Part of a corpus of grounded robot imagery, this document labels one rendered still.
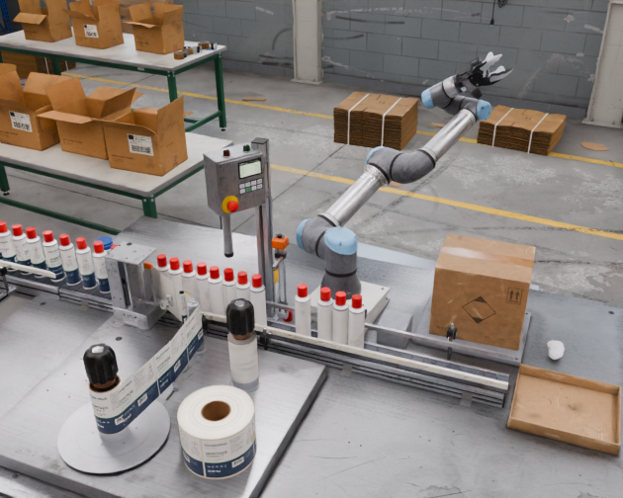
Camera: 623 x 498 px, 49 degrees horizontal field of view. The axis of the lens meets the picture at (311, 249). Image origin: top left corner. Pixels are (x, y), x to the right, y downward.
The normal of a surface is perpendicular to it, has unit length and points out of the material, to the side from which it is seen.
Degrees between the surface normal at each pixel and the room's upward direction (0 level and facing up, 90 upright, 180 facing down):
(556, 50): 90
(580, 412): 0
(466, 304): 90
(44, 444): 0
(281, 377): 0
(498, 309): 90
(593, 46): 90
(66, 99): 75
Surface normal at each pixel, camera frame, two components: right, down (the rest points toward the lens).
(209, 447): -0.04, 0.50
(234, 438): 0.53, 0.42
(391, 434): -0.01, -0.87
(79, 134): -0.44, 0.45
